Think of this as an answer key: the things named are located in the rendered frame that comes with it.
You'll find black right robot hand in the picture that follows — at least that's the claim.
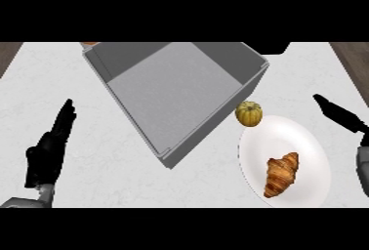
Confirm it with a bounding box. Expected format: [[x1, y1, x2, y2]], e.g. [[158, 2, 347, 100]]
[[311, 94, 369, 147]]

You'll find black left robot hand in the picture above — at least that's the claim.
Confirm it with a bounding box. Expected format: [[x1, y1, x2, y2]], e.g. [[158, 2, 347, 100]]
[[24, 98, 78, 189]]

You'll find white plate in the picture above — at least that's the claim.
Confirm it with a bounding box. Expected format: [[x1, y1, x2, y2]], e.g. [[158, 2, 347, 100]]
[[236, 114, 334, 209]]

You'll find brown croissant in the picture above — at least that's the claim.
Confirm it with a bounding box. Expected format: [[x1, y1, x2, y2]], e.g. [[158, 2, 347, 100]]
[[263, 151, 301, 199]]

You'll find grey open box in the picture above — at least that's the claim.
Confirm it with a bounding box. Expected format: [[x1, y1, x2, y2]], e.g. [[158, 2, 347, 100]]
[[81, 42, 272, 170]]

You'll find yellow-green squash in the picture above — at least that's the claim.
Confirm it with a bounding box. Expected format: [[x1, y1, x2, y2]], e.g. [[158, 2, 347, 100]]
[[233, 101, 264, 128]]

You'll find black appliance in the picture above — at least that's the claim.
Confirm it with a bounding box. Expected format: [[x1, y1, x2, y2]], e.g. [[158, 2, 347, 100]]
[[248, 42, 291, 56]]

